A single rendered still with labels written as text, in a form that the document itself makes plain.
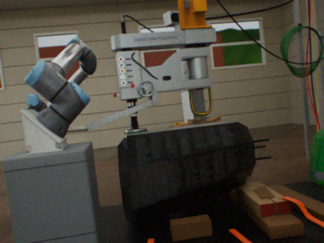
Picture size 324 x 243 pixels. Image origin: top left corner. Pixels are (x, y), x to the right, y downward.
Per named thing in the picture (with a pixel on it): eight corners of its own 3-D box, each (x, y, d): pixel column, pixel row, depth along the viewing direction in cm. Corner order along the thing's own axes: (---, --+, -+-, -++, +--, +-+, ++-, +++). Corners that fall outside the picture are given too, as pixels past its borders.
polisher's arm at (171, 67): (206, 98, 304) (201, 49, 301) (215, 97, 281) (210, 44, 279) (133, 106, 288) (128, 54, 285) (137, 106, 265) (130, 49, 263)
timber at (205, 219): (173, 241, 224) (171, 225, 223) (170, 234, 236) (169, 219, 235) (212, 235, 227) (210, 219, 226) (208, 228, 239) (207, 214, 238)
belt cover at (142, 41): (207, 50, 305) (205, 34, 304) (217, 45, 281) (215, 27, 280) (111, 58, 284) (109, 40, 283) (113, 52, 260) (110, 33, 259)
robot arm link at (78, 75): (105, 59, 226) (52, 117, 247) (92, 47, 222) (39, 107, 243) (102, 64, 215) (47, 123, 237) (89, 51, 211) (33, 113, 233)
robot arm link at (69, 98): (73, 124, 163) (94, 99, 164) (47, 103, 157) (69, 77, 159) (72, 120, 177) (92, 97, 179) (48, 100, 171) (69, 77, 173)
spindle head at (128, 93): (157, 99, 293) (152, 53, 291) (162, 99, 272) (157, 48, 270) (120, 103, 286) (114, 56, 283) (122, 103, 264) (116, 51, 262)
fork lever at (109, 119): (155, 102, 292) (154, 98, 291) (159, 102, 273) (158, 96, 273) (87, 130, 278) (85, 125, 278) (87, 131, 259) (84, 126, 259)
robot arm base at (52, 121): (61, 139, 159) (73, 125, 160) (31, 116, 155) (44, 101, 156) (65, 136, 177) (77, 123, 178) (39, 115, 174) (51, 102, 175)
